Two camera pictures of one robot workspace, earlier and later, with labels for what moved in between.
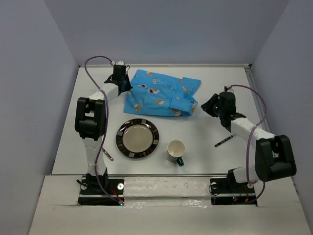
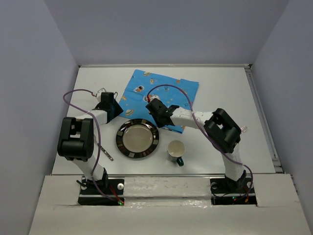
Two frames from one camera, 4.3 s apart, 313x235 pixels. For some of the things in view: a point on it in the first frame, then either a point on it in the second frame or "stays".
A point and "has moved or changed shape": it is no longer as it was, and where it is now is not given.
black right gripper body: [221, 111] -> [160, 124]
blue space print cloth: [152, 93] has moved or changed shape
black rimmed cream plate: [137, 138] stays
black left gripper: [127, 87] -> [118, 109]
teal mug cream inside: [175, 150] stays
